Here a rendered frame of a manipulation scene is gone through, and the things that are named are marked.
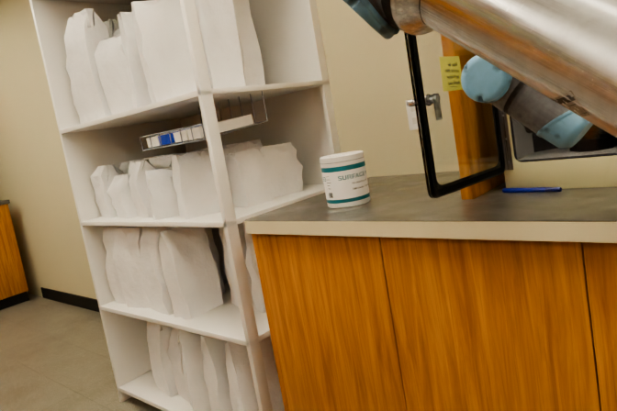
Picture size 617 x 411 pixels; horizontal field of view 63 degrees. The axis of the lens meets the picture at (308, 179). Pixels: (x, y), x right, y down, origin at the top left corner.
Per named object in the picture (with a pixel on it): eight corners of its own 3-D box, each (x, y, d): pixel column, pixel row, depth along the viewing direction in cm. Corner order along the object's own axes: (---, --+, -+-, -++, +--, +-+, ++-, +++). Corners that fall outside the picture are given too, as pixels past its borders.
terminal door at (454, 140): (506, 172, 126) (485, 9, 122) (431, 200, 107) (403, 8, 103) (502, 172, 127) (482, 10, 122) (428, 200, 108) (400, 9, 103)
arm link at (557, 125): (622, 83, 68) (551, 43, 73) (564, 149, 71) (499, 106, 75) (618, 98, 75) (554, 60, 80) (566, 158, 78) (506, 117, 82)
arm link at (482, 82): (490, 116, 76) (446, 86, 79) (516, 110, 84) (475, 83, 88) (521, 71, 72) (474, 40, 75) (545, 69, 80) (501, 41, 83)
